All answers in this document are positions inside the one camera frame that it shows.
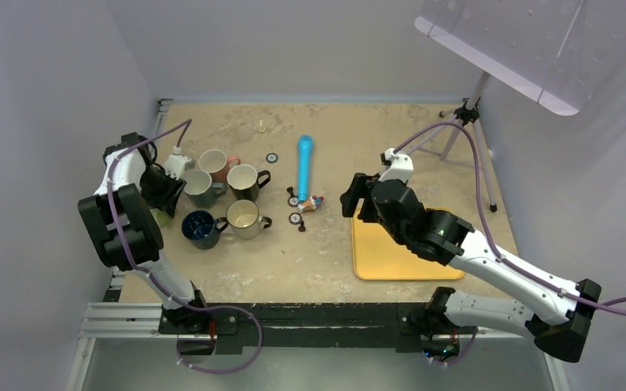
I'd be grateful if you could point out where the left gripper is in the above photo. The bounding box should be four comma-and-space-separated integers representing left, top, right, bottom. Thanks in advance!
139, 166, 186, 217

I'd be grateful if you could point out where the grey teal ceramic mug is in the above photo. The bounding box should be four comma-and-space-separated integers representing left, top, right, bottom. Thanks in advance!
182, 169, 227, 209

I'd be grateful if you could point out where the dark blue ceramic mug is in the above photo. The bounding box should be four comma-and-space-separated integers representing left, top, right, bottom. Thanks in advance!
181, 210, 228, 250

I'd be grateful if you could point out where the pink ceramic mug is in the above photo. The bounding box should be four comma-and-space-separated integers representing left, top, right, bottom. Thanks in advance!
197, 149, 241, 183

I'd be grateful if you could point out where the black ceramic mug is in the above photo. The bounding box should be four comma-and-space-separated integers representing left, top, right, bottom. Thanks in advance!
227, 164, 271, 202

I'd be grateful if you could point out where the cream white ceramic mug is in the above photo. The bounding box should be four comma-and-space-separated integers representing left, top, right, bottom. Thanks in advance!
226, 200, 272, 240

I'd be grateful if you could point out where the light green ceramic mug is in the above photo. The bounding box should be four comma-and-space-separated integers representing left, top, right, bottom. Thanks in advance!
151, 209, 173, 228

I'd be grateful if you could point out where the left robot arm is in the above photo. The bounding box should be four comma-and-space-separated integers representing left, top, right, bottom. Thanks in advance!
77, 133, 210, 333

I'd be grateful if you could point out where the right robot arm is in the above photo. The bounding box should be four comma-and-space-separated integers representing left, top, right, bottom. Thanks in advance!
340, 173, 601, 362

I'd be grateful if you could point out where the blue toy microphone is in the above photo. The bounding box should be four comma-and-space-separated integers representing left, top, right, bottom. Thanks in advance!
298, 134, 313, 203

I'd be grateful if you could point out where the translucent perforated panel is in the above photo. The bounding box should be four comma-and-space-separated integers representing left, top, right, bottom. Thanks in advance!
415, 0, 626, 116

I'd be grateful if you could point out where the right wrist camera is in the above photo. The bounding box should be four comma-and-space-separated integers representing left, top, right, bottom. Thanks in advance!
378, 148, 414, 185

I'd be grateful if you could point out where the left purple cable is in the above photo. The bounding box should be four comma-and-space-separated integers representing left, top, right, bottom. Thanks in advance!
106, 118, 264, 376

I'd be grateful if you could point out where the purple cable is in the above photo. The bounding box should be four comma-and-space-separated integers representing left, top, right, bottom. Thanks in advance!
106, 118, 264, 376
394, 121, 626, 368

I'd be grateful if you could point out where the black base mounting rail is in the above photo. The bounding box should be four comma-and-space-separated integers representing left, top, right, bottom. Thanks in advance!
158, 302, 473, 354

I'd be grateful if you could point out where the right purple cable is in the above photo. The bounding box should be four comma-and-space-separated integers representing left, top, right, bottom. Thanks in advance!
394, 121, 626, 368

